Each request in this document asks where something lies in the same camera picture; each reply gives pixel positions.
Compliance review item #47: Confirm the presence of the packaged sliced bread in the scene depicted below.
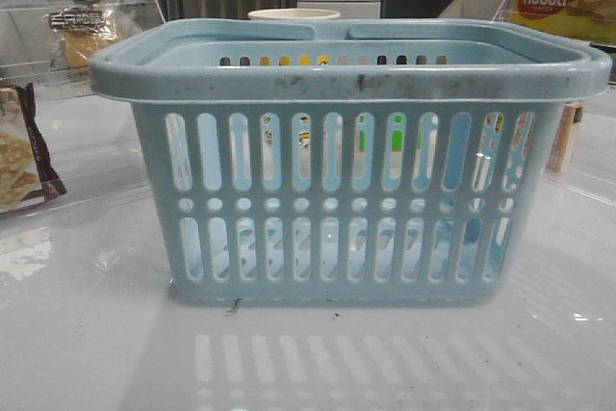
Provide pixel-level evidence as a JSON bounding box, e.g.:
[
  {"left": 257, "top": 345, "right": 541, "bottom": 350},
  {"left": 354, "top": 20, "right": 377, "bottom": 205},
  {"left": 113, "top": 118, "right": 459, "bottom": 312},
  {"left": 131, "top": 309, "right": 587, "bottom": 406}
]
[{"left": 48, "top": 6, "right": 122, "bottom": 71}]

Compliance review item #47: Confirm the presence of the light blue plastic basket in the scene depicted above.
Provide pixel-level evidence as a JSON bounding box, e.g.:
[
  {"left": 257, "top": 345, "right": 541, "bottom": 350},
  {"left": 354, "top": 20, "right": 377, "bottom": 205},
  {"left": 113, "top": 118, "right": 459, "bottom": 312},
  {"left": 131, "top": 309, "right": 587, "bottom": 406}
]
[{"left": 90, "top": 19, "right": 611, "bottom": 306}]

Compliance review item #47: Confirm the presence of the beige tissue box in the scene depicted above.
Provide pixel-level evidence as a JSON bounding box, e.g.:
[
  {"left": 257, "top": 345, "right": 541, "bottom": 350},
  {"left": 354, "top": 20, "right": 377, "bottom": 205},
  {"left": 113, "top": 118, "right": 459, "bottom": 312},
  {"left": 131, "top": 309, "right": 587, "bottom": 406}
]
[{"left": 547, "top": 101, "right": 584, "bottom": 173}]

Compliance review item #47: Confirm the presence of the white paper cup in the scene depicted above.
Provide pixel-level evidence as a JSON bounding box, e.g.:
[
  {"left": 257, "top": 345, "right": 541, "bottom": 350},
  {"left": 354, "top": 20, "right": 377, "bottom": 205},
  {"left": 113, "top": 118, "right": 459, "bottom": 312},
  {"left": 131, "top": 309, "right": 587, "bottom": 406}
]
[{"left": 247, "top": 8, "right": 341, "bottom": 20}]

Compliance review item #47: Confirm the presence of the brown cracker package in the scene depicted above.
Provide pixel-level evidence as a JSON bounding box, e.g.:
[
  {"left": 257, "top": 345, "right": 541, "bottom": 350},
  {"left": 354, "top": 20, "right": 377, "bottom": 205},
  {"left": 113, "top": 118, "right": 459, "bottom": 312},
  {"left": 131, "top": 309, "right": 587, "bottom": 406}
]
[{"left": 1, "top": 84, "right": 66, "bottom": 216}]

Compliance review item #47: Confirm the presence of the clear acrylic shelf left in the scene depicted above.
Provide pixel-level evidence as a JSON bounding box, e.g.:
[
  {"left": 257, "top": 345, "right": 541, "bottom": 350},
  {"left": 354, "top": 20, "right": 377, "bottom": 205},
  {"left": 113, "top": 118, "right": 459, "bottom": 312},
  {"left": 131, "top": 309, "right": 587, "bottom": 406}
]
[{"left": 1, "top": 0, "right": 164, "bottom": 101}]

